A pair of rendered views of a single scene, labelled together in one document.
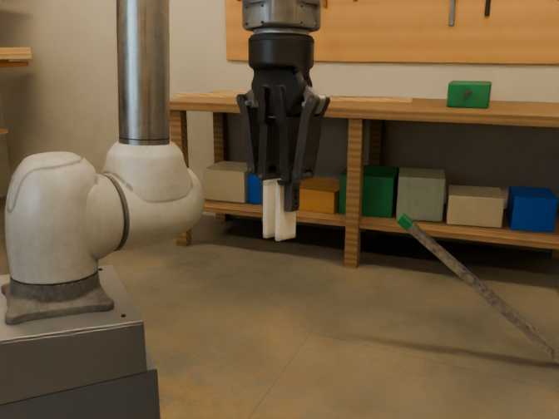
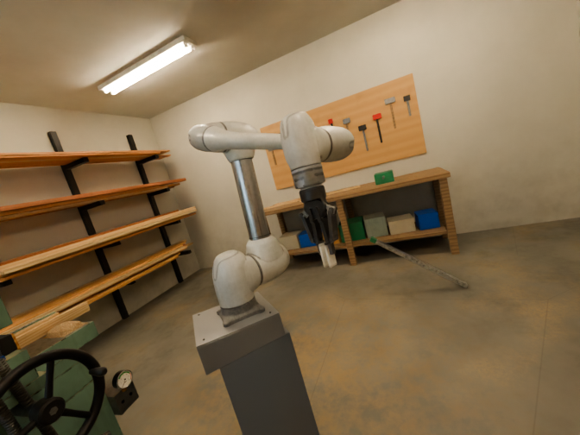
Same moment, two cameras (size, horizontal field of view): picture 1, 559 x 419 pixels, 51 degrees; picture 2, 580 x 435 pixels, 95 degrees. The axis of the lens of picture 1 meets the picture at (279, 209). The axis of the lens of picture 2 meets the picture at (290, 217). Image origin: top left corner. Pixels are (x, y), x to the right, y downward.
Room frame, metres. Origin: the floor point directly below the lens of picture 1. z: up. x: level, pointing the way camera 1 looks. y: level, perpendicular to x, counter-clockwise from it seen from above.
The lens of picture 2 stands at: (-0.07, 0.04, 1.23)
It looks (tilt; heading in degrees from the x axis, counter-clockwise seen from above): 9 degrees down; 3
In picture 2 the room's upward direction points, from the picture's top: 15 degrees counter-clockwise
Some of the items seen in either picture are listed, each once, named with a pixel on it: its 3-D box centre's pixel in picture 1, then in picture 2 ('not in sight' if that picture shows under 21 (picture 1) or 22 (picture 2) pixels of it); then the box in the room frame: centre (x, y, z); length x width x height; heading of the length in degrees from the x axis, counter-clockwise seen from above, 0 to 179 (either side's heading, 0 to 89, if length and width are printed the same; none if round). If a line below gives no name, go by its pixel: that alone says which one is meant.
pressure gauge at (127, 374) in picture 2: not in sight; (122, 381); (0.80, 0.86, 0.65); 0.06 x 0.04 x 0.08; 163
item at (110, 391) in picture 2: not in sight; (116, 395); (0.83, 0.92, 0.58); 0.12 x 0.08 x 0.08; 73
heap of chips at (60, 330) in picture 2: not in sight; (63, 326); (0.81, 0.99, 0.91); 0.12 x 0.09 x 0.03; 73
